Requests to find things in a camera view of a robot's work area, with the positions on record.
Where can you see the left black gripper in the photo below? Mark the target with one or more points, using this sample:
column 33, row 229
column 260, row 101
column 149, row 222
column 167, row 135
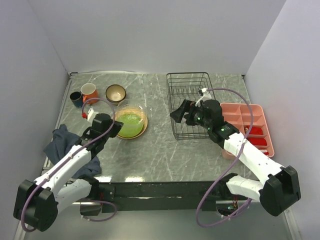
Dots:
column 117, row 126

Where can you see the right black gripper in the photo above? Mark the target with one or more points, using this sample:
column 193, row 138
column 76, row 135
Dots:
column 178, row 114

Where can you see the green plate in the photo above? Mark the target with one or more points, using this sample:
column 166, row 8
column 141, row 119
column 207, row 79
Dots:
column 132, row 124

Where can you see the beige plate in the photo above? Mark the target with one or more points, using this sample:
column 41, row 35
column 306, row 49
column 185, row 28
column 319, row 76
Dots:
column 143, row 128

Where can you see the dark brown patterned bowl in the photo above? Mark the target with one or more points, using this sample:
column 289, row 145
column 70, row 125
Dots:
column 115, row 94

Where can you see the orange mug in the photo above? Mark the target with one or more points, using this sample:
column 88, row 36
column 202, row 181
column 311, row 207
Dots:
column 90, row 93

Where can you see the dark blue mug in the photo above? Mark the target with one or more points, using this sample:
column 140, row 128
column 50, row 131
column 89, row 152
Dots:
column 77, row 99

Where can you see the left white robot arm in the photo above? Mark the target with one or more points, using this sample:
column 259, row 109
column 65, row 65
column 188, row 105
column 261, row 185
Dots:
column 39, row 202

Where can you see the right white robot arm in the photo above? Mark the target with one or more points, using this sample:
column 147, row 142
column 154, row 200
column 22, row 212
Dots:
column 277, row 187

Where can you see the blue cloth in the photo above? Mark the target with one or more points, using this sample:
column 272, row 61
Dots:
column 61, row 144

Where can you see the pink divided tray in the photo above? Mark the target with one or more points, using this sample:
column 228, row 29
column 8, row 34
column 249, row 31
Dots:
column 239, row 115

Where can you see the red item in tray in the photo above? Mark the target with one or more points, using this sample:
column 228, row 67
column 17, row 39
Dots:
column 258, row 142
column 253, row 131

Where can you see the red white striped item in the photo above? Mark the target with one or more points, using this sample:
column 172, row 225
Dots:
column 265, row 152

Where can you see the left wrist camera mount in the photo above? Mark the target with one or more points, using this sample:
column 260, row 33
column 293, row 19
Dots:
column 90, row 115

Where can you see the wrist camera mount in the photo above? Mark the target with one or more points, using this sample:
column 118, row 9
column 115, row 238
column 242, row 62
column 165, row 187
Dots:
column 204, row 96
column 90, row 115

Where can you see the black wire dish rack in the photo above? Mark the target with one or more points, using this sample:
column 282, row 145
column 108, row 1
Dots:
column 186, row 85

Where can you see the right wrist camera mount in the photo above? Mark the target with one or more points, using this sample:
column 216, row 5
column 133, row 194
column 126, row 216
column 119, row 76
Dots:
column 204, row 96

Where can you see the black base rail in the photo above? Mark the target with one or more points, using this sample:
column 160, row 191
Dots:
column 152, row 196

